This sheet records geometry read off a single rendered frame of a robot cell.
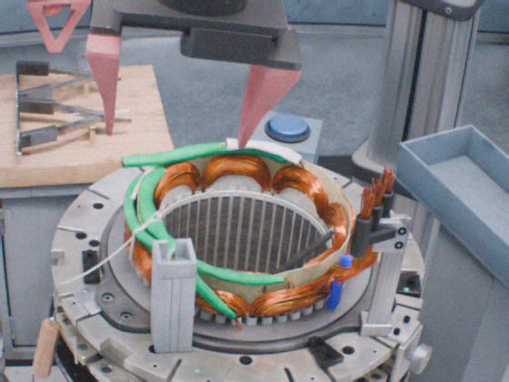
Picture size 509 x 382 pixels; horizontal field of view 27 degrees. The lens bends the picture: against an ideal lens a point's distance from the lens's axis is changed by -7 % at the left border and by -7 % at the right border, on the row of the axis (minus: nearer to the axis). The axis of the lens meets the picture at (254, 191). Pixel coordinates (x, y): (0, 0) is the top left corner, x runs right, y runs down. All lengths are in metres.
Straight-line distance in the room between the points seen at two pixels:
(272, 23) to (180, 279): 0.23
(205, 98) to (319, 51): 0.50
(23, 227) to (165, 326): 0.35
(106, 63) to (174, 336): 0.26
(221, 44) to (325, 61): 2.89
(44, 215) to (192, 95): 2.15
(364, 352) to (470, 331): 0.32
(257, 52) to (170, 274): 0.21
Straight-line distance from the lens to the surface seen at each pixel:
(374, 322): 0.87
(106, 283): 0.89
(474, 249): 1.10
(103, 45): 0.64
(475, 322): 1.15
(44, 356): 0.92
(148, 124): 1.14
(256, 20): 0.64
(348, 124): 3.21
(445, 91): 1.30
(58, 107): 1.12
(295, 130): 1.19
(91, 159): 1.09
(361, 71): 3.49
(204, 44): 0.63
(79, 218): 0.96
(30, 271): 1.18
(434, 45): 1.28
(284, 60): 0.64
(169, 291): 0.80
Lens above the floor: 1.68
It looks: 36 degrees down
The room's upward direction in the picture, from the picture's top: 6 degrees clockwise
